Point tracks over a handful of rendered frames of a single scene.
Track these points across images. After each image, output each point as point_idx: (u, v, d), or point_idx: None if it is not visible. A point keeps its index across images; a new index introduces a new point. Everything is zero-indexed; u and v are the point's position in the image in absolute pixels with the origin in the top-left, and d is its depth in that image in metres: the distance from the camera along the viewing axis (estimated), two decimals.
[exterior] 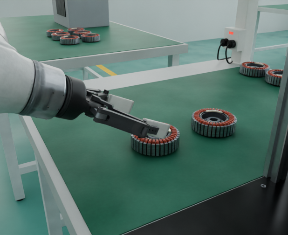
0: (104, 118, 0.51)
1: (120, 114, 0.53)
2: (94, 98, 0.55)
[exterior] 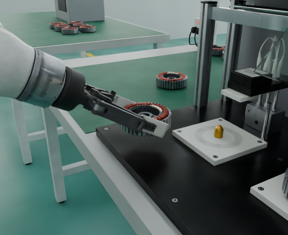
0: (102, 111, 0.52)
1: (117, 107, 0.54)
2: (94, 92, 0.55)
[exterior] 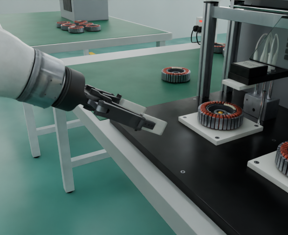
0: (105, 112, 0.53)
1: (118, 107, 0.54)
2: (94, 92, 0.55)
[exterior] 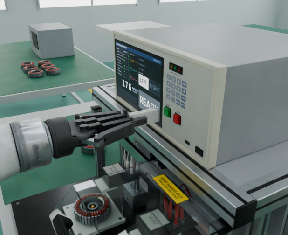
0: (103, 142, 0.56)
1: (109, 129, 0.57)
2: (85, 128, 0.57)
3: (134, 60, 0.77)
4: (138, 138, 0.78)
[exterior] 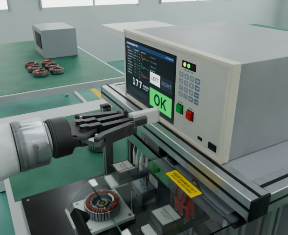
0: (103, 142, 0.56)
1: (109, 129, 0.57)
2: (85, 128, 0.57)
3: (146, 58, 0.79)
4: (149, 135, 0.79)
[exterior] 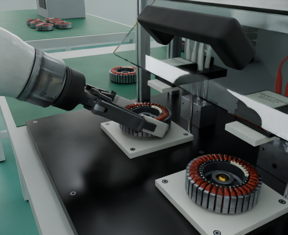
0: (102, 110, 0.52)
1: (117, 107, 0.54)
2: (94, 92, 0.55)
3: None
4: None
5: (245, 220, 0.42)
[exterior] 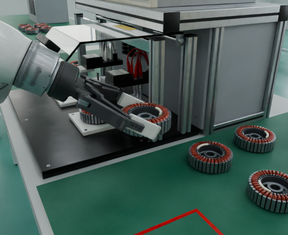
0: (85, 105, 0.55)
1: (102, 103, 0.55)
2: (86, 86, 0.58)
3: None
4: (107, 14, 0.99)
5: (101, 126, 0.92)
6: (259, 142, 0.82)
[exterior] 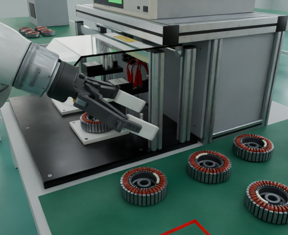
0: (83, 105, 0.54)
1: (99, 103, 0.55)
2: (86, 86, 0.58)
3: None
4: (107, 24, 1.00)
5: (101, 135, 0.93)
6: (257, 151, 0.84)
